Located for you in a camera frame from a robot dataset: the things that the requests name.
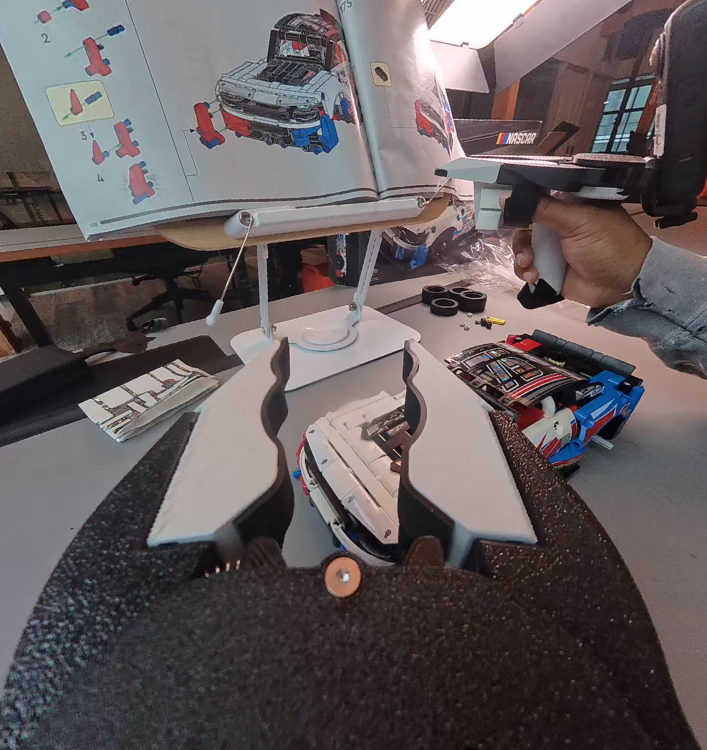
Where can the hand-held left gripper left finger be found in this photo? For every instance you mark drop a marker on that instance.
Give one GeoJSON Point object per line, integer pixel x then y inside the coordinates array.
{"type": "Point", "coordinates": [218, 463]}

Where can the clear plastic bag pile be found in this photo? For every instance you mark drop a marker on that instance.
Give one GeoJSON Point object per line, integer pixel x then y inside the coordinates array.
{"type": "Point", "coordinates": [488, 258]}

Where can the small black rubber tyre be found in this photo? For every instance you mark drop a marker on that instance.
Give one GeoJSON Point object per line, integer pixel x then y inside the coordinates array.
{"type": "Point", "coordinates": [444, 313]}
{"type": "Point", "coordinates": [425, 296]}
{"type": "Point", "coordinates": [456, 289]}
{"type": "Point", "coordinates": [473, 309]}

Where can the black box-shaped device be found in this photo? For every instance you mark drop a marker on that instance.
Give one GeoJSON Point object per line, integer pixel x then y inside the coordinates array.
{"type": "Point", "coordinates": [31, 375]}

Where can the dark framed window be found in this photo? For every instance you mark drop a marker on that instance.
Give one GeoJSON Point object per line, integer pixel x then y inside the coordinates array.
{"type": "Point", "coordinates": [623, 105]}

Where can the white book stand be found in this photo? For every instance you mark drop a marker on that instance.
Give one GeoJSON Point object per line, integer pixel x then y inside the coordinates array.
{"type": "Point", "coordinates": [365, 340]}

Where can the person's right hand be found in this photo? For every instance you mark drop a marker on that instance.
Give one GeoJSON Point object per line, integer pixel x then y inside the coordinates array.
{"type": "Point", "coordinates": [599, 252]}

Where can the toy car instruction booklet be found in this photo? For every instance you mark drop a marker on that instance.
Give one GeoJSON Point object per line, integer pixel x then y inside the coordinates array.
{"type": "Point", "coordinates": [242, 146]}

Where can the black office chair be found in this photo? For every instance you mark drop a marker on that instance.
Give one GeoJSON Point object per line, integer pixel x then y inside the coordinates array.
{"type": "Point", "coordinates": [165, 287]}

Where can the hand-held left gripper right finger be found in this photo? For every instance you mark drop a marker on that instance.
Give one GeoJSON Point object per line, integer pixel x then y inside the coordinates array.
{"type": "Point", "coordinates": [464, 469]}

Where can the black desk mat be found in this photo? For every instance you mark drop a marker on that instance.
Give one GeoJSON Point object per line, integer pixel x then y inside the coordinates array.
{"type": "Point", "coordinates": [201, 351]}

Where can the grey desk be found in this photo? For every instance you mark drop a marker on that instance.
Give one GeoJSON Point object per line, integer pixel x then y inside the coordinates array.
{"type": "Point", "coordinates": [652, 527]}

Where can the studio light panel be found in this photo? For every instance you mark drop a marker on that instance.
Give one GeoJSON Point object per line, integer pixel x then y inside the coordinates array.
{"type": "Point", "coordinates": [476, 17]}

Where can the black toy car set box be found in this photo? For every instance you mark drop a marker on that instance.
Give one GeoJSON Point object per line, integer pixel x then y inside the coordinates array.
{"type": "Point", "coordinates": [505, 138]}

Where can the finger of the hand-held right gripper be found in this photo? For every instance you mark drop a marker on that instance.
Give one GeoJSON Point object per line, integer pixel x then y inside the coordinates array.
{"type": "Point", "coordinates": [476, 170]}

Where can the folded sticker sheet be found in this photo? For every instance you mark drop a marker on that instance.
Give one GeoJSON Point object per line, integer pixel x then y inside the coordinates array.
{"type": "Point", "coordinates": [154, 398]}

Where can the background wooden table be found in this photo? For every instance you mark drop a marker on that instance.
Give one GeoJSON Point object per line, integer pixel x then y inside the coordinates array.
{"type": "Point", "coordinates": [37, 243]}

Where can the orange object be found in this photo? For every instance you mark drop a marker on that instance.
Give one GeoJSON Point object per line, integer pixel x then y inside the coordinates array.
{"type": "Point", "coordinates": [318, 272]}

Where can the person's right forearm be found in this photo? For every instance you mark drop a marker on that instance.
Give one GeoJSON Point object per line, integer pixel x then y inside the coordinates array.
{"type": "Point", "coordinates": [681, 316]}

